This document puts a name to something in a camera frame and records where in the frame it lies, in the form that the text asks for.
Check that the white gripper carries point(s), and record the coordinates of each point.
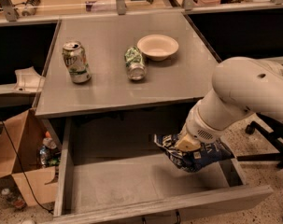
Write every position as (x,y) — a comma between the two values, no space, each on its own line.
(199,127)

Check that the blue chip bag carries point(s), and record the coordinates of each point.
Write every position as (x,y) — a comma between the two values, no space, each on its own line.
(192,161)

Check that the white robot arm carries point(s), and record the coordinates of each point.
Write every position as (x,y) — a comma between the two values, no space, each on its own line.
(240,87)

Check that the grey open drawer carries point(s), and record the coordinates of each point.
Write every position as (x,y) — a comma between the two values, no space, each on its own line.
(111,172)

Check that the grey counter cabinet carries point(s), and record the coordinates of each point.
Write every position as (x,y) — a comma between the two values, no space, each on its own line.
(122,76)

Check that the lying green soda can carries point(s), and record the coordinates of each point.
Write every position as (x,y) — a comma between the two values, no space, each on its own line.
(135,64)

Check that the black office chair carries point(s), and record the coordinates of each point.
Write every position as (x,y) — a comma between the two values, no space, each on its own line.
(275,138)

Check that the white paper bowl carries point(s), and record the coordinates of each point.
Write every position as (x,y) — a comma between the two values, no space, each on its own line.
(157,47)

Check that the plastic bottle in box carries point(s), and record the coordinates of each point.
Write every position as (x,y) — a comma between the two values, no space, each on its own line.
(49,154)

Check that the upright green soda can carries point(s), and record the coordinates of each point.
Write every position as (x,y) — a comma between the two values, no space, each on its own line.
(76,62)

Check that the brown cardboard box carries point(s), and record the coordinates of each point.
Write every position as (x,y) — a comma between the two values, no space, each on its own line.
(20,141)

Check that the bottle on floor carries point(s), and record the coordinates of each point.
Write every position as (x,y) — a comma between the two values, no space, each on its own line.
(13,198)

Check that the dark tool on shelf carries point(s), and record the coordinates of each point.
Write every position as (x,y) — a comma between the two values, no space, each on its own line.
(30,7)

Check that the black drawer handle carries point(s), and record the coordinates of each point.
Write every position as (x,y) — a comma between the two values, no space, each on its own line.
(172,217)

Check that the white bracket piece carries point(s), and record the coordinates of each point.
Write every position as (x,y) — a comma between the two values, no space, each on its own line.
(28,80)

